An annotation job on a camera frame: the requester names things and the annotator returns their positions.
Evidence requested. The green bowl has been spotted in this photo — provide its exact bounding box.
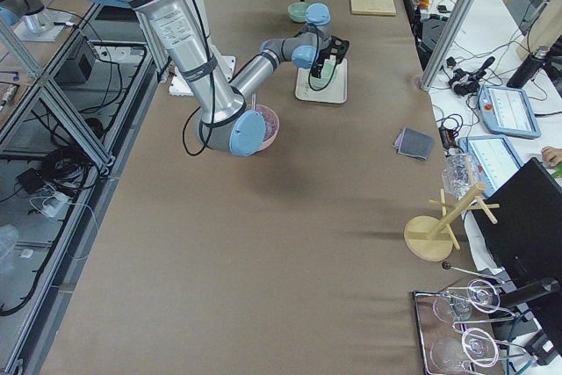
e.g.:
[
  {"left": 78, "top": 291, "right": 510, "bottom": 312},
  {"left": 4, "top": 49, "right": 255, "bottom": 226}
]
[
  {"left": 287, "top": 2, "right": 309, "bottom": 24},
  {"left": 308, "top": 61, "right": 336, "bottom": 90}
]

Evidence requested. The grey purple cloth stack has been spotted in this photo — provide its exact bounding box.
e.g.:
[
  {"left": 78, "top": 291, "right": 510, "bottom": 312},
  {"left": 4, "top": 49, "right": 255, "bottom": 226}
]
[{"left": 393, "top": 127, "right": 435, "bottom": 161}]

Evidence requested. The cream rabbit serving tray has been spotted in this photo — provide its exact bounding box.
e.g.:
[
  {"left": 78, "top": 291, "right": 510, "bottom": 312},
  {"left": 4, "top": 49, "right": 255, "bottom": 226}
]
[{"left": 295, "top": 56, "right": 348, "bottom": 105}]

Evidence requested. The wooden cutting board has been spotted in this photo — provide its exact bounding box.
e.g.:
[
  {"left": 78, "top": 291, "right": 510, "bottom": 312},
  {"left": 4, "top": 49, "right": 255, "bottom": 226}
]
[{"left": 350, "top": 0, "right": 396, "bottom": 17}]

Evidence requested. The pink bowl with ice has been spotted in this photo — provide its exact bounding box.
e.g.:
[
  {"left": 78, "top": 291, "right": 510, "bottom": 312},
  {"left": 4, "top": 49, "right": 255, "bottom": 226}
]
[{"left": 255, "top": 105, "right": 280, "bottom": 152}]

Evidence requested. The black power adapter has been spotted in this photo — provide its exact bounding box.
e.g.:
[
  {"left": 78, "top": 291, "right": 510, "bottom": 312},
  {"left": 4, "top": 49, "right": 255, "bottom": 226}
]
[{"left": 439, "top": 126, "right": 458, "bottom": 149}]

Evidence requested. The clear plastic cup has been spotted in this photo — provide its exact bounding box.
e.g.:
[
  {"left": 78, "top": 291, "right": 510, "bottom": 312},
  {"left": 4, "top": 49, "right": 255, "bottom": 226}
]
[{"left": 442, "top": 154, "right": 480, "bottom": 198}]

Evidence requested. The upper teach pendant tablet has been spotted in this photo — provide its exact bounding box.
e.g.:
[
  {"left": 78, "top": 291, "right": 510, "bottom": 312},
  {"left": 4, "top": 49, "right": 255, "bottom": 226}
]
[{"left": 478, "top": 85, "right": 541, "bottom": 139}]

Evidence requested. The teach pendant tablet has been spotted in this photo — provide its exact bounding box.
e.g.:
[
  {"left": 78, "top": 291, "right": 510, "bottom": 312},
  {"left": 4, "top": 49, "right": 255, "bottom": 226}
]
[
  {"left": 458, "top": 135, "right": 523, "bottom": 197},
  {"left": 478, "top": 85, "right": 541, "bottom": 139}
]

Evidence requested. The lower teach pendant tablet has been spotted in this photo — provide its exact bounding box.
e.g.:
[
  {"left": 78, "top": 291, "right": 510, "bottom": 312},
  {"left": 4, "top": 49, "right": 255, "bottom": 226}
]
[{"left": 458, "top": 135, "right": 523, "bottom": 197}]

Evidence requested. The black water bottle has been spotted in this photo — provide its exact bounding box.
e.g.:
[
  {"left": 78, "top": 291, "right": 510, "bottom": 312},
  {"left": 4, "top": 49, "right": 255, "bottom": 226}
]
[{"left": 507, "top": 46, "right": 550, "bottom": 89}]

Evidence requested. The wooden mug tree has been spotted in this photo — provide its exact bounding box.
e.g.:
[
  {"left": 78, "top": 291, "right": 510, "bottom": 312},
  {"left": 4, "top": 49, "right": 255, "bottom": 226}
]
[{"left": 404, "top": 179, "right": 500, "bottom": 262}]

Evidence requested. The black monitor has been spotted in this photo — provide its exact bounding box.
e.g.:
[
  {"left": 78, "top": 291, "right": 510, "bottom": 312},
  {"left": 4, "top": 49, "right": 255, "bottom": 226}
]
[{"left": 474, "top": 158, "right": 561, "bottom": 286}]

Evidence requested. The wine glass upper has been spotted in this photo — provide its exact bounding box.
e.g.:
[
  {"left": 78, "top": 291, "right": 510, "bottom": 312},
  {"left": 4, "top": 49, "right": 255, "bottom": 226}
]
[{"left": 433, "top": 279, "right": 500, "bottom": 322}]

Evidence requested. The wine glass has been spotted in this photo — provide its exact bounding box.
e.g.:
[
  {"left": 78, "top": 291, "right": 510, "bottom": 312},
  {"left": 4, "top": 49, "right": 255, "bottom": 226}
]
[
  {"left": 429, "top": 328, "right": 499, "bottom": 374},
  {"left": 433, "top": 279, "right": 500, "bottom": 322}
]

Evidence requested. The metal glass rack tray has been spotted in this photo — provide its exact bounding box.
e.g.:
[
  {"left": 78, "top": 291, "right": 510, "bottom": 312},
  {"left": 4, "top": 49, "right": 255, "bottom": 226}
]
[{"left": 412, "top": 278, "right": 529, "bottom": 374}]

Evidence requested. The wine glass lower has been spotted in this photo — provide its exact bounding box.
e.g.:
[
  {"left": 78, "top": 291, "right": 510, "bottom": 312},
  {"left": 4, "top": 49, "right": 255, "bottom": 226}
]
[{"left": 429, "top": 328, "right": 499, "bottom": 374}]

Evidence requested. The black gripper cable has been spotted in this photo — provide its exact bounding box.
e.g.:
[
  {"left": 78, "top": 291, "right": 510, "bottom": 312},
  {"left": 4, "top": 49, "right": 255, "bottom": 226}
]
[{"left": 306, "top": 58, "right": 340, "bottom": 90}]

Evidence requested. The white camera pillar base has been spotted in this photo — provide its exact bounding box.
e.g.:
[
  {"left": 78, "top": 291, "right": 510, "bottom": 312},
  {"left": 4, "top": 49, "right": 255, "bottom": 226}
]
[{"left": 169, "top": 0, "right": 235, "bottom": 99}]

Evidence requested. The aluminium frame post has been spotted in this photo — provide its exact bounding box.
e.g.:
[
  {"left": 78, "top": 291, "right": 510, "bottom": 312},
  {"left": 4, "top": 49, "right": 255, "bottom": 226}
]
[{"left": 420, "top": 0, "right": 474, "bottom": 92}]

